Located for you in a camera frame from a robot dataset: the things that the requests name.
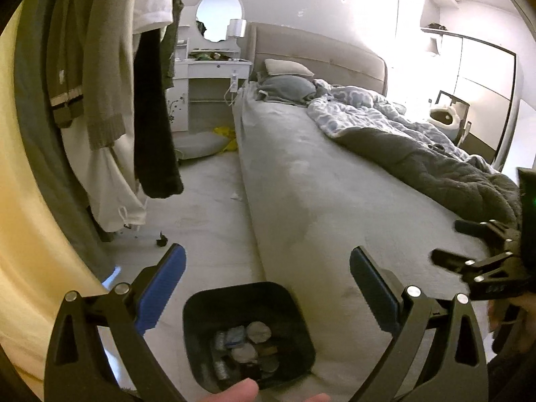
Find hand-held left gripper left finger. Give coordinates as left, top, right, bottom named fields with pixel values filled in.
left=44, top=243, right=187, bottom=402

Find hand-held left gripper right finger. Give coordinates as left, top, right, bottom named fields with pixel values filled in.
left=350, top=247, right=489, bottom=402

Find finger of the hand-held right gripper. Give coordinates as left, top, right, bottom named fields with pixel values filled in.
left=454, top=220, right=518, bottom=239
left=431, top=249, right=509, bottom=281

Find clear plastic wrapper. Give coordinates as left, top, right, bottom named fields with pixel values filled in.
left=213, top=326, right=246, bottom=350

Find black trash bin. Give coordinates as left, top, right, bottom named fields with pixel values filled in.
left=183, top=282, right=316, bottom=392

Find person's right forearm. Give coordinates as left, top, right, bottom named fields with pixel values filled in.
left=488, top=335, right=536, bottom=402

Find person's right hand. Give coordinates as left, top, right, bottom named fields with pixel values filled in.
left=488, top=299, right=510, bottom=340

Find person's left hand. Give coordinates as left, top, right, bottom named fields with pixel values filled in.
left=200, top=378, right=332, bottom=402

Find grey bed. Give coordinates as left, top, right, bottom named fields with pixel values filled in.
left=231, top=79, right=524, bottom=386

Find white cat bed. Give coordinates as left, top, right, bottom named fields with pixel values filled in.
left=429, top=105, right=461, bottom=138

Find yellow curtain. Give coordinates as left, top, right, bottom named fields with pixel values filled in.
left=0, top=4, right=139, bottom=390

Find grey footstool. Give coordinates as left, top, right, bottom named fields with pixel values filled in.
left=174, top=131, right=229, bottom=160

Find yellow cloth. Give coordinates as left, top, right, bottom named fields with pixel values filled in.
left=213, top=126, right=239, bottom=152

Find blue patterned duvet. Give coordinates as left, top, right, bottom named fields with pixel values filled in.
left=308, top=79, right=495, bottom=168

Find olive knit cardigan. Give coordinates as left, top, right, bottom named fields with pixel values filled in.
left=81, top=0, right=141, bottom=151

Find grey pillow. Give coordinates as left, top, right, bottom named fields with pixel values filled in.
left=256, top=75, right=317, bottom=103

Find white vanity table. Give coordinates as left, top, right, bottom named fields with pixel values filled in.
left=165, top=36, right=254, bottom=135

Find beige pillow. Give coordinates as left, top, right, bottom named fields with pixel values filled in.
left=265, top=59, right=315, bottom=78

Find dark green knit sweater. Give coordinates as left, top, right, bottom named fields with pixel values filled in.
left=161, top=0, right=187, bottom=90

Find striped olive sweater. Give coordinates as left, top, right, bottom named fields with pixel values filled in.
left=42, top=0, right=90, bottom=128

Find grey upholstered headboard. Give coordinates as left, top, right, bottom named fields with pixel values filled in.
left=247, top=23, right=388, bottom=97

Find silver table lamp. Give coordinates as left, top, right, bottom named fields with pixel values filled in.
left=227, top=19, right=248, bottom=49

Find white drawstring trousers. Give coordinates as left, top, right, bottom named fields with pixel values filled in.
left=61, top=126, right=149, bottom=233

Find white wardrobe with dark frame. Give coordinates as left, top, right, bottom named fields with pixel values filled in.
left=421, top=27, right=524, bottom=172

